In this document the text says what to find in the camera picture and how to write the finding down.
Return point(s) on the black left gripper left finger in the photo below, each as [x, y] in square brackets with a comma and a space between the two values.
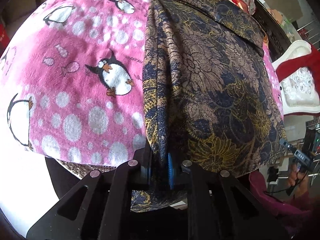
[99, 205]

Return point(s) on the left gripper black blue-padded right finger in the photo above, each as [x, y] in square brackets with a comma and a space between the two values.
[220, 207]

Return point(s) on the dark floral patterned garment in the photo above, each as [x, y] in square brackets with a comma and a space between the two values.
[207, 94]

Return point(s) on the magenta right sleeve forearm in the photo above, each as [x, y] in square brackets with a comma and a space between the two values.
[295, 214]

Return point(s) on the right hand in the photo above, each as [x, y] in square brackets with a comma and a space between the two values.
[297, 179]

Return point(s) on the white ornate chair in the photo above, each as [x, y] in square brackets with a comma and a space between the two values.
[298, 93]

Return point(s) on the red cloth on chair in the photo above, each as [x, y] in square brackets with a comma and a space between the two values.
[311, 61]

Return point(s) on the metal stair railing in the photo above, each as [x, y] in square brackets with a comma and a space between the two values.
[310, 32]

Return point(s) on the pink penguin blanket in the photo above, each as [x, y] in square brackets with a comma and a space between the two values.
[72, 82]

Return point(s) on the red gift boxes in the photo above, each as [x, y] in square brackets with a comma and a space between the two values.
[4, 39]

